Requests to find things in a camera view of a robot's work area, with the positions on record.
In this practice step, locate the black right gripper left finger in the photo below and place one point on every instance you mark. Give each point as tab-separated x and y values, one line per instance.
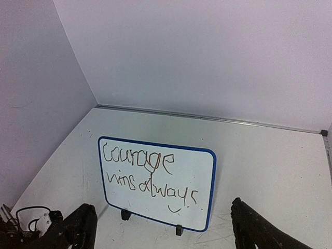
78	230

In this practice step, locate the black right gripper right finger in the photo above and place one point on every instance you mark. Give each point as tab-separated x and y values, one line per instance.
251	230

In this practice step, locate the small blue-framed whiteboard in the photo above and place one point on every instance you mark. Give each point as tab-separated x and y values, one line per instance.
169	184

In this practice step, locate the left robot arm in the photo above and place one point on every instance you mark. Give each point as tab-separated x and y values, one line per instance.
15	233

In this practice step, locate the black whiteboard stand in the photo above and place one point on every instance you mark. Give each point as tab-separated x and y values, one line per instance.
125	215

